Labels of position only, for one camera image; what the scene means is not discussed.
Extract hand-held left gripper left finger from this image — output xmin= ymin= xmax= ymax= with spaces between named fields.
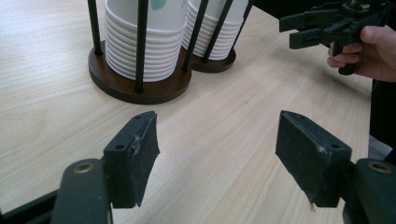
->
xmin=102 ymin=110 xmax=161 ymax=209

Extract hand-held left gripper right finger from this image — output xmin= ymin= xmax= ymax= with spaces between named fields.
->
xmin=275 ymin=109 xmax=353 ymax=213

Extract wooden cup holder black rods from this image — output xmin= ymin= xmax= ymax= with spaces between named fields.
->
xmin=86 ymin=0 xmax=255 ymax=105

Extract white cup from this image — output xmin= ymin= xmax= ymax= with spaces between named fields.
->
xmin=104 ymin=0 xmax=188 ymax=83
xmin=181 ymin=0 xmax=250 ymax=62

